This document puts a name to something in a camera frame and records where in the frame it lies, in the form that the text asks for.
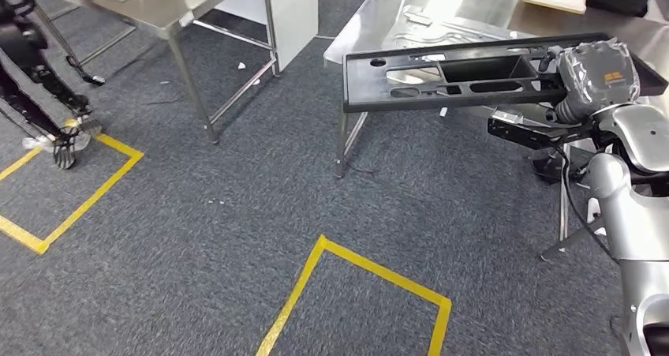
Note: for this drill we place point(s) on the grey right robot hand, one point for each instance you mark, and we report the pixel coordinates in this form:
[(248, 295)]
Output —
[(596, 76)]

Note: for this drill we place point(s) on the black plastic plate frame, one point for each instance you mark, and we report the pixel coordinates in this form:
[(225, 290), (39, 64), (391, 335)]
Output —
[(366, 89)]

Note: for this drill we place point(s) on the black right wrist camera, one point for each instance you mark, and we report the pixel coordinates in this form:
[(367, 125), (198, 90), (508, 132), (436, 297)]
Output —
[(517, 134)]

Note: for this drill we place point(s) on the stamped sheet metal part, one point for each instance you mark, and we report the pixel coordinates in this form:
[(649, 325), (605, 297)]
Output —
[(444, 34)]

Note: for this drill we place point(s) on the black equipment stand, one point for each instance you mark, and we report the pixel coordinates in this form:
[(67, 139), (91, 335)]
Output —
[(31, 102)]

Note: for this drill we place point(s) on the white panel board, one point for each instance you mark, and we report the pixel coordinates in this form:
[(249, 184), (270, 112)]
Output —
[(292, 13)]

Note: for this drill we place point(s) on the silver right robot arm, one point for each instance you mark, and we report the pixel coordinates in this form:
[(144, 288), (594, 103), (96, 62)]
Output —
[(632, 217)]

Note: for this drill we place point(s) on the stainless steel table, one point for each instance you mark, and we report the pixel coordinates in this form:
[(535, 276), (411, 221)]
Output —
[(157, 3)]

